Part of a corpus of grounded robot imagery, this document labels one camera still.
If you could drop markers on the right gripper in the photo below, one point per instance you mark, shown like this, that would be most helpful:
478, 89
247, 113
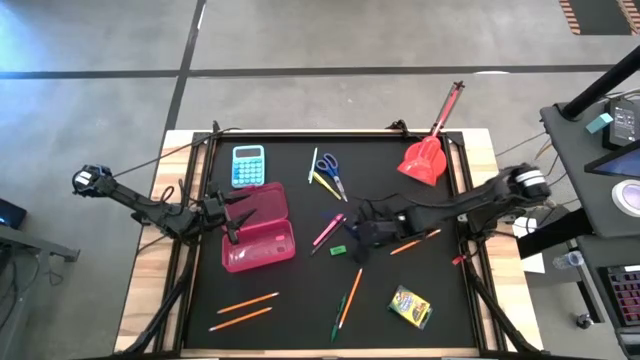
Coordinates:
382, 229

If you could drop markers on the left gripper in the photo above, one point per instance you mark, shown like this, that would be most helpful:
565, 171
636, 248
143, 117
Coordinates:
217, 212

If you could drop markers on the green eraser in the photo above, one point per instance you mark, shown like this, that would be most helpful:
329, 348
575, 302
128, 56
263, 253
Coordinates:
338, 250

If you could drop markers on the pink plastic pencil case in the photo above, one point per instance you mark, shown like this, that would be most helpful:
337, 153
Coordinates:
257, 227

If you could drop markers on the pink highlighter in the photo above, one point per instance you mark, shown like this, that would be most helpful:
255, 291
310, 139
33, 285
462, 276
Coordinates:
327, 230

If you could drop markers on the black pen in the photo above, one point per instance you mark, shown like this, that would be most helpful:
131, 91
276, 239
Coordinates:
322, 243

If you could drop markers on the yellow pencil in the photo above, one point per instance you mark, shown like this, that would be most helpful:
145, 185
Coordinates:
327, 186

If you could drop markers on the green pen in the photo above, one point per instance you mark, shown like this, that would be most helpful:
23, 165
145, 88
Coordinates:
338, 320

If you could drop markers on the yellow green crayon box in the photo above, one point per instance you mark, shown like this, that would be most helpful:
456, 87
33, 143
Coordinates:
410, 306

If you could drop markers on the white pen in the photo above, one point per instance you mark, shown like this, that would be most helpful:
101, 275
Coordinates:
313, 165

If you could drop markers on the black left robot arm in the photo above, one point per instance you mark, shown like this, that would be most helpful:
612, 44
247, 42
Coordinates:
150, 210

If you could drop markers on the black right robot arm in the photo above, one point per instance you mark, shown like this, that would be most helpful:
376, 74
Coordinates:
475, 197

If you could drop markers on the light blue calculator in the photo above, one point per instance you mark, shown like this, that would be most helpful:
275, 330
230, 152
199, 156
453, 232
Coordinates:
248, 167

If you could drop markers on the black table mat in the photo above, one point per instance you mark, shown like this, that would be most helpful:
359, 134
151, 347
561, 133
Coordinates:
300, 300

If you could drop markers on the small red clip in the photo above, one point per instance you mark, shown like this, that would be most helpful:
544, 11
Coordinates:
459, 260

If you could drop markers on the black table support strut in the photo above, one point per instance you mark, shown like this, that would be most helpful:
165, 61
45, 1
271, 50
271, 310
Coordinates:
164, 305
500, 312

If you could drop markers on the white paper sheet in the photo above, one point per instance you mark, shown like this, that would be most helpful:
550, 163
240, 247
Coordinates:
535, 262

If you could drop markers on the black desk crossbar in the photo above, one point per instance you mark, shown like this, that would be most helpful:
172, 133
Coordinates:
555, 235

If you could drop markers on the clear water bottle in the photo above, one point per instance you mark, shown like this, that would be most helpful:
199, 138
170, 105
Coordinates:
567, 260

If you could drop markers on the dark grey side desk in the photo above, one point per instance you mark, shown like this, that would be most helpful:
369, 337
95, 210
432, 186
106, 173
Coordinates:
575, 175

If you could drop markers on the dark screen device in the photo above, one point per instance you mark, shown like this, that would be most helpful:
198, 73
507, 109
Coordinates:
10, 214

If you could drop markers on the black caster wheel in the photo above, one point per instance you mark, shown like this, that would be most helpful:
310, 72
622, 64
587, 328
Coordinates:
584, 321

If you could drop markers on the dark keyboard shelf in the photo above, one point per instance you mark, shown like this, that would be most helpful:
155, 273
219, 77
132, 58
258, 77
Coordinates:
595, 300

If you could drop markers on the small teal block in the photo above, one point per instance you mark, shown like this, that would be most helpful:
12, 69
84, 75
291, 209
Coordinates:
599, 123

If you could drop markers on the dark tablet screen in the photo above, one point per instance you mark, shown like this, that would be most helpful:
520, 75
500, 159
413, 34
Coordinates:
617, 165

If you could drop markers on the backlit computer keyboard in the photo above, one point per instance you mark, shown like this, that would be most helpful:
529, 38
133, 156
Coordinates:
625, 295

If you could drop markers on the white round puck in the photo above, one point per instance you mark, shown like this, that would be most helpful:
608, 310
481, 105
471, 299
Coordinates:
629, 197

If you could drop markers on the black round pole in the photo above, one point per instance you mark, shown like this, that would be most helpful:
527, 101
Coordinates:
600, 85

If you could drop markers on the black power adapter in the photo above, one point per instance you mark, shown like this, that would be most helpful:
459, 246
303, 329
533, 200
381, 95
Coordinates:
621, 122

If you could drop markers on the dark rug with striped edges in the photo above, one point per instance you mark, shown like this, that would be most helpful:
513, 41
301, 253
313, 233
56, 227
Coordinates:
600, 15

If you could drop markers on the black frame mount bracket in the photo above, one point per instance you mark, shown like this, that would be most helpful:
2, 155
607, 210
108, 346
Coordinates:
400, 126
216, 127

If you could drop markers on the black aluminium table frame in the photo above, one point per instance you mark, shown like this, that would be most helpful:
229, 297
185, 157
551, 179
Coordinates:
300, 134

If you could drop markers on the grey metal desk frame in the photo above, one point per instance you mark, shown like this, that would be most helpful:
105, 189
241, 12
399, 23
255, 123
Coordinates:
30, 245

